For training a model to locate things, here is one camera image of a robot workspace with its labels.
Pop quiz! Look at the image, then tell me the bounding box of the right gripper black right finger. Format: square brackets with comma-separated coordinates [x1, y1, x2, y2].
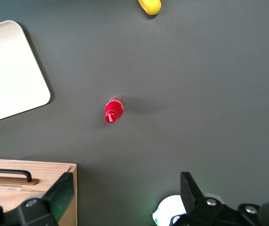
[171, 171, 269, 226]

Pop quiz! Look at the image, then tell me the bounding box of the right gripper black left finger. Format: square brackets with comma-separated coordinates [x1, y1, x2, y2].
[0, 172, 75, 226]

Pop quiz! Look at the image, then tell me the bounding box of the yellow banana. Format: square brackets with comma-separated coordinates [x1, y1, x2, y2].
[138, 0, 163, 16]

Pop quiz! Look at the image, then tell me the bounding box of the red coke bottle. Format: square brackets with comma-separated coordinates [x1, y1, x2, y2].
[104, 95, 126, 124]

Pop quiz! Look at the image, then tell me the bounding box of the white rounded device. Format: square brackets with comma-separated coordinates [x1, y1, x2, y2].
[151, 194, 188, 226]

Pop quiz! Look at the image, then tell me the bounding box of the beige rectangular tray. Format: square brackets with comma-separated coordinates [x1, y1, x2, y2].
[0, 20, 51, 126]

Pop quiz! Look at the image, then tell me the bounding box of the light wooden board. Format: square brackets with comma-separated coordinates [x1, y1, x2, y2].
[0, 158, 78, 226]

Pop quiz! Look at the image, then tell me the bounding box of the black metal box handle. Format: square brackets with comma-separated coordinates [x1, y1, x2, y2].
[0, 168, 33, 183]

